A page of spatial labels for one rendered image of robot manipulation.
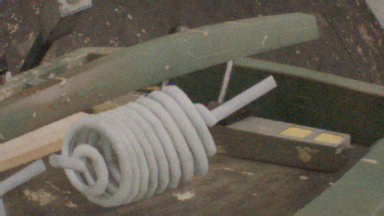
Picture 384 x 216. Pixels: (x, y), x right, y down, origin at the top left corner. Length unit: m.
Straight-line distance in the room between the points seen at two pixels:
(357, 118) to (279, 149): 0.24
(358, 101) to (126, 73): 0.75
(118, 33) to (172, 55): 2.55
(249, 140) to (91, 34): 1.97
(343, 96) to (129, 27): 1.97
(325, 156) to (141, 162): 0.44
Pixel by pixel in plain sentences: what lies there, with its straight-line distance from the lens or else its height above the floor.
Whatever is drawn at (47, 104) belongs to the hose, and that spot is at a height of 1.97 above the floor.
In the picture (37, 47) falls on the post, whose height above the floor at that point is 0.65.
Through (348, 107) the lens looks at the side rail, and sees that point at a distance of 1.08.
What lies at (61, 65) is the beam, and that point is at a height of 0.90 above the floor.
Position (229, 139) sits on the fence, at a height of 1.52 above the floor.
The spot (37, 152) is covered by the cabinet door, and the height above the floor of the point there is 1.30.
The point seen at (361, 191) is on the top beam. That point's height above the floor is 1.92.
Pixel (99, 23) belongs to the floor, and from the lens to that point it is 2.89.
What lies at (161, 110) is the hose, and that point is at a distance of 0.44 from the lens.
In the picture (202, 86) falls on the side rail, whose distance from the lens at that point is 1.34.
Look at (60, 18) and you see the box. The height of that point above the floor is 0.91.
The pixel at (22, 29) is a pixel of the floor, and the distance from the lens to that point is 2.72.
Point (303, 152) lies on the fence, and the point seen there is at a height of 1.65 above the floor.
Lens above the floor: 2.24
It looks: 50 degrees down
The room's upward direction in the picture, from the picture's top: 53 degrees clockwise
